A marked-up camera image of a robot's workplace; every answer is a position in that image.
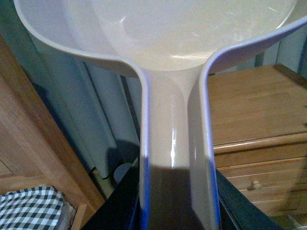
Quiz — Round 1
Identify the black white checkered bedsheet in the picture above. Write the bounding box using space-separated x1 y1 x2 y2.
0 185 66 230

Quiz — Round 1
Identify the beige plastic dustpan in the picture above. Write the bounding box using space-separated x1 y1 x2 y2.
14 0 307 230

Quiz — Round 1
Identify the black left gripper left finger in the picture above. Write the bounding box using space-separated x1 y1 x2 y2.
82 157 140 230

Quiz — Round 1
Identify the wooden nightstand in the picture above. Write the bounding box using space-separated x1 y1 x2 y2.
208 64 307 216

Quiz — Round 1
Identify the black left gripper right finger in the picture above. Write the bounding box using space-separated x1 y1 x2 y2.
216 170 283 230

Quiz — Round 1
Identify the wooden bed headboard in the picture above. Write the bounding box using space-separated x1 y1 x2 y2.
0 40 104 230

